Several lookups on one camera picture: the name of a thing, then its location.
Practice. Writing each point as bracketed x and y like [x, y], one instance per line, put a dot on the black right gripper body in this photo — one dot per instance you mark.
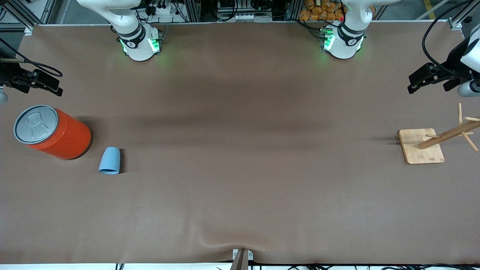
[7, 73]

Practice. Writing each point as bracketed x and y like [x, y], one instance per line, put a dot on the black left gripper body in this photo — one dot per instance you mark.
[454, 62]

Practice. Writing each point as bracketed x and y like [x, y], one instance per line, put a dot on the light blue plastic cup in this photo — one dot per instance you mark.
[110, 161]

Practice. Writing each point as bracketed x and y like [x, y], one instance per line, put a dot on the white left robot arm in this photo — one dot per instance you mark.
[347, 41]

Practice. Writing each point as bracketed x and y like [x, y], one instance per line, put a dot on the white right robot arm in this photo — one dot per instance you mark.
[135, 37]

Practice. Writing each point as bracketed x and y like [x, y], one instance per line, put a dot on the orange can grey lid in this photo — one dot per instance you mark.
[63, 138]

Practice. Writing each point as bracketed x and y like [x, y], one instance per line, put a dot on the wooden mug tree rack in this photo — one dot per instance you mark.
[420, 150]

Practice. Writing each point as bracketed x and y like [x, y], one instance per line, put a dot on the orange snack pile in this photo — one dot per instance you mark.
[318, 13]

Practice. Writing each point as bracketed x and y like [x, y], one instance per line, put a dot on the white power strip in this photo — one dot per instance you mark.
[165, 10]

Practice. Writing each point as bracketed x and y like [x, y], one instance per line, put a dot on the brown table mat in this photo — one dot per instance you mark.
[240, 187]

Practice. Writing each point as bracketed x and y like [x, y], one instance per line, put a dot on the aluminium frame profile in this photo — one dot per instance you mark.
[465, 15]
[15, 26]

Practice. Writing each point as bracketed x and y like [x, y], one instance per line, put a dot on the small metal bracket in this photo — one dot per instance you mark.
[235, 255]

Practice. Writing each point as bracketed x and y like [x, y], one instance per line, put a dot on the brown camera support beam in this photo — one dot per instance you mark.
[240, 262]

